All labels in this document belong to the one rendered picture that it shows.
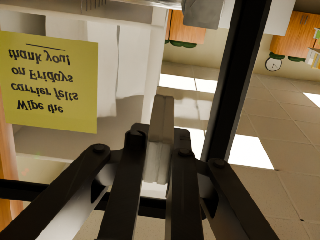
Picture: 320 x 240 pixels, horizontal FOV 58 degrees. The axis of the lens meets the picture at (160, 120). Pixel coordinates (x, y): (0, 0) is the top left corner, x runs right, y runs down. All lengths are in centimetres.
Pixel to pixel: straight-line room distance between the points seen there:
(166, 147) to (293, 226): 223
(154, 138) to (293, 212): 235
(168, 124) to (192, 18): 7
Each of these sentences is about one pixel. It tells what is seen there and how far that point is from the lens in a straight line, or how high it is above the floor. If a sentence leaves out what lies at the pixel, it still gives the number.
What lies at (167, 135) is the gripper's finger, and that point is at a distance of 16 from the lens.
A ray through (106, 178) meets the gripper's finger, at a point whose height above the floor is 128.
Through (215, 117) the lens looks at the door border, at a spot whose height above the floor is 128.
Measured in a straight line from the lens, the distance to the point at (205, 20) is 19.
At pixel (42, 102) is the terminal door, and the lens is 24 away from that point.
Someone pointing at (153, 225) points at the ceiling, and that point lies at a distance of 201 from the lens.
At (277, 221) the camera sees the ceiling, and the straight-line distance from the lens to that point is 235.
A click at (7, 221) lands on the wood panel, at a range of 44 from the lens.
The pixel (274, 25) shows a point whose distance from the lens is 507.
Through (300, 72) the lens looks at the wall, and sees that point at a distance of 619.
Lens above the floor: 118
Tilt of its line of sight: 26 degrees up
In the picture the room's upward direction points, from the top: 172 degrees counter-clockwise
